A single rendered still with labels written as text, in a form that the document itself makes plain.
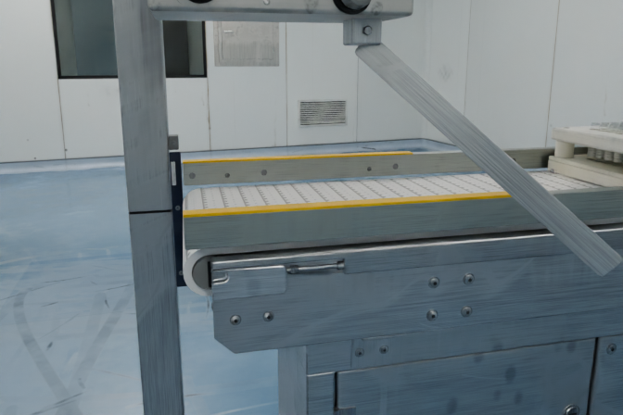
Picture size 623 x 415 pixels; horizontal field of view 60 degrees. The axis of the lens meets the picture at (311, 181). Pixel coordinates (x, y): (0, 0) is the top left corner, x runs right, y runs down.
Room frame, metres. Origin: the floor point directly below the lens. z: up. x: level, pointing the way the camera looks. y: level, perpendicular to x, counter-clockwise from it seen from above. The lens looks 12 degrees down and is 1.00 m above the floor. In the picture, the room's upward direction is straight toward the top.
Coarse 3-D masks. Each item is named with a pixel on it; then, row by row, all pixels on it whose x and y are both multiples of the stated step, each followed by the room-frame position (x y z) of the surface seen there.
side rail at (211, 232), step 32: (576, 192) 0.56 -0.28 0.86; (608, 192) 0.57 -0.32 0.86; (192, 224) 0.47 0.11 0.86; (224, 224) 0.47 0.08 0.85; (256, 224) 0.48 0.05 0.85; (288, 224) 0.49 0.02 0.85; (320, 224) 0.49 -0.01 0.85; (352, 224) 0.50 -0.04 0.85; (384, 224) 0.51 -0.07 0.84; (416, 224) 0.52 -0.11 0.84; (448, 224) 0.53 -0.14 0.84; (480, 224) 0.53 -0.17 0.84; (512, 224) 0.54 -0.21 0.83
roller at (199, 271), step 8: (208, 256) 0.49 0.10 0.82; (216, 256) 0.49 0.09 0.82; (200, 264) 0.48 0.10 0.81; (208, 264) 0.48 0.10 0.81; (192, 272) 0.48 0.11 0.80; (200, 272) 0.48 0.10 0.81; (208, 272) 0.48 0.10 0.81; (200, 280) 0.48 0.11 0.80; (208, 280) 0.48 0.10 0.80; (208, 288) 0.48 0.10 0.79
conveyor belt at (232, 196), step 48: (192, 192) 0.72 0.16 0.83; (240, 192) 0.71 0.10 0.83; (288, 192) 0.71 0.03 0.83; (336, 192) 0.71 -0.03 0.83; (384, 192) 0.71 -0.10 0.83; (432, 192) 0.71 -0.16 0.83; (480, 192) 0.71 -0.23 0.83; (336, 240) 0.52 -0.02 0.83; (384, 240) 0.53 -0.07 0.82; (192, 288) 0.48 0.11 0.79
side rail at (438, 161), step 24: (192, 168) 0.73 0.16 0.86; (216, 168) 0.74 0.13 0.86; (240, 168) 0.75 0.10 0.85; (264, 168) 0.76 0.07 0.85; (288, 168) 0.76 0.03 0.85; (312, 168) 0.77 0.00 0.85; (336, 168) 0.78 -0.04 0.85; (360, 168) 0.79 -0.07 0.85; (384, 168) 0.80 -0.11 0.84; (408, 168) 0.81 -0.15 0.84; (432, 168) 0.81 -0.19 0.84; (456, 168) 0.82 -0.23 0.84; (528, 168) 0.85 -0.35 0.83
